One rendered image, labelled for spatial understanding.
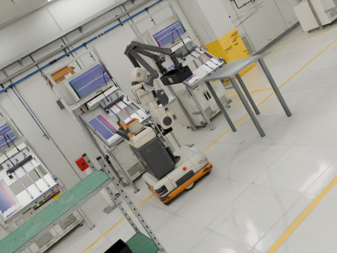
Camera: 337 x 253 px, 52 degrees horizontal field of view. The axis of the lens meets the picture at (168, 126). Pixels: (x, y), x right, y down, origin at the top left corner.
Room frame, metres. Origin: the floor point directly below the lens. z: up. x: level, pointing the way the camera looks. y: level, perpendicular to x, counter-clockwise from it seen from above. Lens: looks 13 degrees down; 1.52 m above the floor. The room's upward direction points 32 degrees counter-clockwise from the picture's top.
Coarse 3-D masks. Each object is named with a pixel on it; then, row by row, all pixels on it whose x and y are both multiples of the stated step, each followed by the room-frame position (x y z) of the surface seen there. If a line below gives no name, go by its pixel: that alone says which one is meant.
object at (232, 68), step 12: (240, 60) 4.10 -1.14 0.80; (252, 60) 3.73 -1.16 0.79; (216, 72) 4.28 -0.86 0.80; (228, 72) 3.85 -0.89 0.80; (264, 72) 3.78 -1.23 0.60; (240, 84) 4.42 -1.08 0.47; (216, 96) 4.31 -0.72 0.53; (240, 96) 3.66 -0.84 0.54; (288, 108) 3.76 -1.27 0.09; (228, 120) 4.31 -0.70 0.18; (252, 120) 3.69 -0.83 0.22
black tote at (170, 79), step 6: (186, 66) 3.64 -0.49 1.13; (168, 72) 4.19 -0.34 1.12; (174, 72) 4.12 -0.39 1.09; (180, 72) 3.62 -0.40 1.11; (186, 72) 3.64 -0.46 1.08; (162, 78) 4.06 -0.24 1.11; (168, 78) 3.86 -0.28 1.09; (174, 78) 3.70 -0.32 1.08; (180, 78) 3.62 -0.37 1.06; (186, 78) 3.63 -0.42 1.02; (168, 84) 3.99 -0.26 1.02
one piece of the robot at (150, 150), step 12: (144, 132) 3.50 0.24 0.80; (156, 132) 3.74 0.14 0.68; (132, 144) 3.57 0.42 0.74; (144, 144) 3.49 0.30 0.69; (156, 144) 3.50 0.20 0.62; (144, 156) 3.46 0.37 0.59; (156, 156) 3.49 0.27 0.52; (168, 156) 3.52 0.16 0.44; (144, 168) 3.90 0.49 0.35; (156, 168) 3.47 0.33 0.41; (168, 168) 3.50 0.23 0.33
